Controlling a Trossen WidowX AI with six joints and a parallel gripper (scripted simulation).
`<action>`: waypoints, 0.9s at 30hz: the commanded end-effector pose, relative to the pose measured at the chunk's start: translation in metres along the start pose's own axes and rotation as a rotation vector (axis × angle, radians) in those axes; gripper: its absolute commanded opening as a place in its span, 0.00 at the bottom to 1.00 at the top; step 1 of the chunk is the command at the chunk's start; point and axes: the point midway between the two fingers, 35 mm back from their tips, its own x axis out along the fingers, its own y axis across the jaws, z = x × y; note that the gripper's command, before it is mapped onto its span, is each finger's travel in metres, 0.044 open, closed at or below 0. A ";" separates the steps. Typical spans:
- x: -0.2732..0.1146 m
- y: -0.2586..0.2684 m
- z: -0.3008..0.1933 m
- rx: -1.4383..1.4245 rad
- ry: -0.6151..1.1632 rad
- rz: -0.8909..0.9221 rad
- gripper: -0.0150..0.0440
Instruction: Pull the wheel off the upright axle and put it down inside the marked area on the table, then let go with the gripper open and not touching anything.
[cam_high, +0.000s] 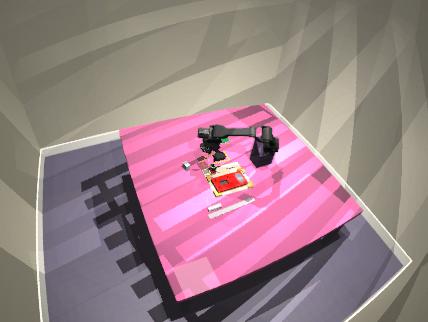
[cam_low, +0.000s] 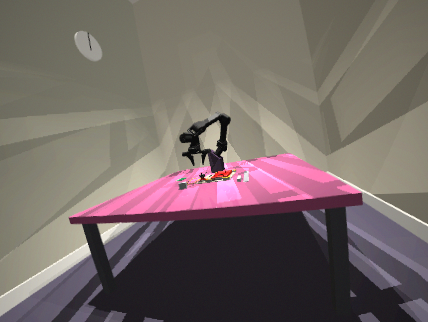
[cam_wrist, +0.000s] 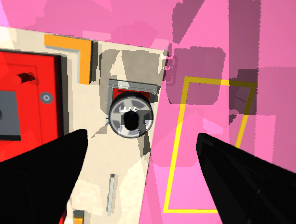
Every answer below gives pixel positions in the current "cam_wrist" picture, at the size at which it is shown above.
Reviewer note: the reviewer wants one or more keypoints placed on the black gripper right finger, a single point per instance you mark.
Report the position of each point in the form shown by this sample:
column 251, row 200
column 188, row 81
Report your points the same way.
column 245, row 188

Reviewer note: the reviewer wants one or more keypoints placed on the black tyre with grey wheel rim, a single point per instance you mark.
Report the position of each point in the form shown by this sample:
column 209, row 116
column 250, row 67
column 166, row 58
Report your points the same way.
column 130, row 101

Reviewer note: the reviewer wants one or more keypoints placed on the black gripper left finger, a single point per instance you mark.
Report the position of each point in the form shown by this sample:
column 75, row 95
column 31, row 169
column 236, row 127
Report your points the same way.
column 35, row 186

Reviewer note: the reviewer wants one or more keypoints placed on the yellow rectangular outline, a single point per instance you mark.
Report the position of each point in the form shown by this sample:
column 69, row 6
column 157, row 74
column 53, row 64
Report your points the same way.
column 188, row 79

